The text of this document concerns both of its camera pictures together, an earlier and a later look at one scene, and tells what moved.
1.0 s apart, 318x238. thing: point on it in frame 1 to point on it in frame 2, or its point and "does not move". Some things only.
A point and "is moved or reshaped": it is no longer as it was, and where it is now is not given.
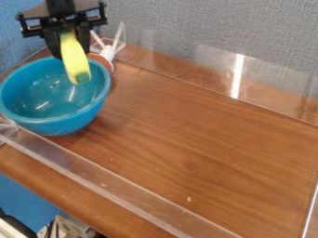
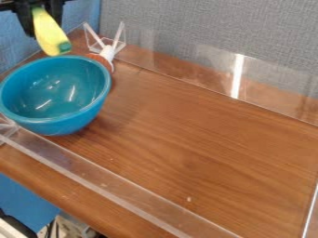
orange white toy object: x=105 y=56 does not move
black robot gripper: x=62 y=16 to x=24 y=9
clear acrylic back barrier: x=273 y=82 does not move
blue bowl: x=45 y=102 does not move
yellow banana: x=77 y=57 is moved or reshaped
